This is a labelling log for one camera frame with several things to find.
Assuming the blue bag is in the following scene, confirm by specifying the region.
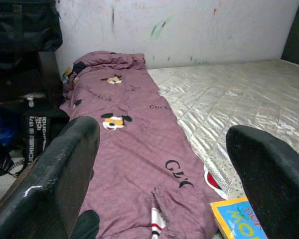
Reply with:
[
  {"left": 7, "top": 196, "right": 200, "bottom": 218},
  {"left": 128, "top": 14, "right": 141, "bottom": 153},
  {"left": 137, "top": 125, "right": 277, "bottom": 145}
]
[{"left": 0, "top": 105, "right": 24, "bottom": 150}]

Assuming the dark wooden nightstand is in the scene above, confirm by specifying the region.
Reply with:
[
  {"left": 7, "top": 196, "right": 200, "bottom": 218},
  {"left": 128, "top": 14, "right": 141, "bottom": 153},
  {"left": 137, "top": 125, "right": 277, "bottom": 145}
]
[{"left": 0, "top": 49, "right": 63, "bottom": 110}]

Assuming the black tufted headboard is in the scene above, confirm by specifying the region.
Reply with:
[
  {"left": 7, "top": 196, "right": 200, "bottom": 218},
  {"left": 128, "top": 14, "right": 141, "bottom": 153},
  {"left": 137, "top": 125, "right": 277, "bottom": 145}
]
[{"left": 281, "top": 0, "right": 299, "bottom": 68}]

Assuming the blue yellow children's book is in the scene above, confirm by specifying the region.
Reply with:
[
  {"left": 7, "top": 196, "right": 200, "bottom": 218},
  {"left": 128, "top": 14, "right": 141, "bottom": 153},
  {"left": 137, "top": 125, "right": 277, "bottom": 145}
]
[{"left": 209, "top": 196, "right": 269, "bottom": 239}]

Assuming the black bag with white lettering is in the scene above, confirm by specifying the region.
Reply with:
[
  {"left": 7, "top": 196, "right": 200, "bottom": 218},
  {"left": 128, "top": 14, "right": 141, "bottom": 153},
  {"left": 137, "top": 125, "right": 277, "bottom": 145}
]
[{"left": 20, "top": 109, "right": 71, "bottom": 168}]

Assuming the purple cartoon print blanket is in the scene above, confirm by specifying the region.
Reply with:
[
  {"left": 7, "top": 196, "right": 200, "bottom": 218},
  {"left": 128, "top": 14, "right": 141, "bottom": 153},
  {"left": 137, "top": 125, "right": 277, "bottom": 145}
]
[{"left": 59, "top": 50, "right": 229, "bottom": 239}]

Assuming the large black bag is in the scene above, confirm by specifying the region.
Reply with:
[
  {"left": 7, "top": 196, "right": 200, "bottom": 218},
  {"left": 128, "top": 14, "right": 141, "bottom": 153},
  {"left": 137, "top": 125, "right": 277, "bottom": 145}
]
[{"left": 0, "top": 0, "right": 64, "bottom": 53}]

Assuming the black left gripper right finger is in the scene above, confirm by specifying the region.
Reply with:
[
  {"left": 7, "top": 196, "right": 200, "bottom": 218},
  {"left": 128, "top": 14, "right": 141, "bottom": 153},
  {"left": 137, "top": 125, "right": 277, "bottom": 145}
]
[{"left": 225, "top": 125, "right": 299, "bottom": 239}]

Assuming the grey patterned quilted mattress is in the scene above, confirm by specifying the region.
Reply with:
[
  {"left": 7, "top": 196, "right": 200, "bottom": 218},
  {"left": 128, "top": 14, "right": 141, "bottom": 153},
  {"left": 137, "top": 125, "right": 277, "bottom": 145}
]
[{"left": 146, "top": 58, "right": 299, "bottom": 201}]

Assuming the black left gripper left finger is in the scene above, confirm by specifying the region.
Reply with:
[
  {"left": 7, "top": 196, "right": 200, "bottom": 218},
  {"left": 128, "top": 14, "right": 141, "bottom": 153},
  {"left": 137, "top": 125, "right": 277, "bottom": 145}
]
[{"left": 0, "top": 116, "right": 101, "bottom": 239}]

